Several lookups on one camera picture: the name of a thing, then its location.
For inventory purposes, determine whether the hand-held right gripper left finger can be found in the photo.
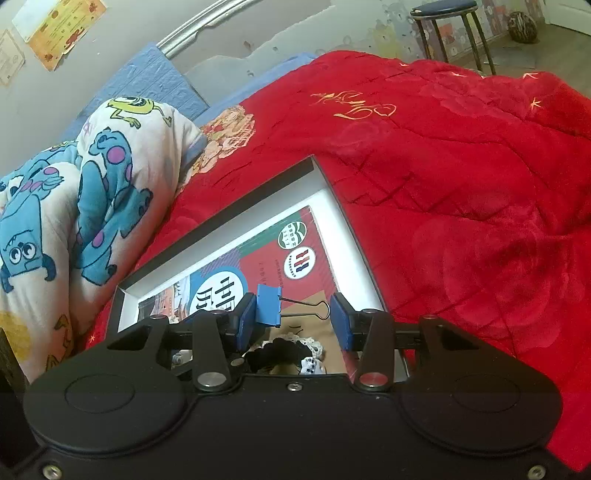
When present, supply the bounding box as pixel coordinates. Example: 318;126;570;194
105;292;258;393

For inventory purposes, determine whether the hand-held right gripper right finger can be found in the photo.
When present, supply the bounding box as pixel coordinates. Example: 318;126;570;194
329;292;488;393

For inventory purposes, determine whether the blue binder clip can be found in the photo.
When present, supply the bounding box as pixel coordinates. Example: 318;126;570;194
256;284;331;329

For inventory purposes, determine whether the black lace-trimmed scrunchie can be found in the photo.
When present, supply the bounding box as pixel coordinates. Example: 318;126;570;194
249;335;327;376

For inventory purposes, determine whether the shallow black box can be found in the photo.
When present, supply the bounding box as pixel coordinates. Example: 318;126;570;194
106;154;411;384

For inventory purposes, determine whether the illustrated book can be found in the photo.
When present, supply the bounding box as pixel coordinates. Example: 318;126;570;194
136;205;389;374

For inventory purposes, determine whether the red fleece blanket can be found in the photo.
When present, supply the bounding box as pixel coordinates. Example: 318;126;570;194
78;50;591;472

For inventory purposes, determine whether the cartoon monster printed blanket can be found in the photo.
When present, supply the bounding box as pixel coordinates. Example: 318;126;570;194
0;95;208;384

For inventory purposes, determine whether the blue bed sheet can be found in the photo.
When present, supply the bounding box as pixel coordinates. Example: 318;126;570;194
198;51;322;125

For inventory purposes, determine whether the round metal stool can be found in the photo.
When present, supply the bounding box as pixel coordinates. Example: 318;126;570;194
410;0;498;77

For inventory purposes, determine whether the brown patterned ball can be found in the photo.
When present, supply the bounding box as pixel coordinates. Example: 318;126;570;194
508;11;542;45

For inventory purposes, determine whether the white door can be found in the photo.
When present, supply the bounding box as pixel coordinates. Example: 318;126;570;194
545;0;591;34

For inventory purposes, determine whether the blue foam wall panel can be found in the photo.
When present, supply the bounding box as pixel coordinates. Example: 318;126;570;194
60;41;211;139

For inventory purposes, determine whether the silver headboard rail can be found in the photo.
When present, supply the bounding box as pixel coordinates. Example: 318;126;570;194
157;0;259;61

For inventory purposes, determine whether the yellow wall certificate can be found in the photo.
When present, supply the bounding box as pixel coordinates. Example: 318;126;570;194
11;0;108;71

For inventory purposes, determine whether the pale wall certificate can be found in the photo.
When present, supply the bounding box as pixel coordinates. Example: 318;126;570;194
0;30;27;88

